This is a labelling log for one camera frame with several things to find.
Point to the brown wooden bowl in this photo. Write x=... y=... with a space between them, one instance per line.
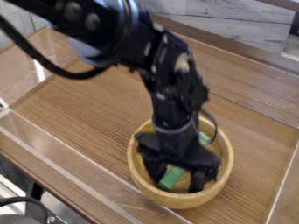
x=179 y=198

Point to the black table leg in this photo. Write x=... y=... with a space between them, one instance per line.
x=38 y=191

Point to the clear acrylic tray wall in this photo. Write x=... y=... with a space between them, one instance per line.
x=82 y=183

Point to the green rectangular block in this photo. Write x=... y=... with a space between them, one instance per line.
x=175 y=172

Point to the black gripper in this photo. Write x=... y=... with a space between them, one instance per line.
x=177 y=147

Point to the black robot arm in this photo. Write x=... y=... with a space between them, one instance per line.
x=114 y=33

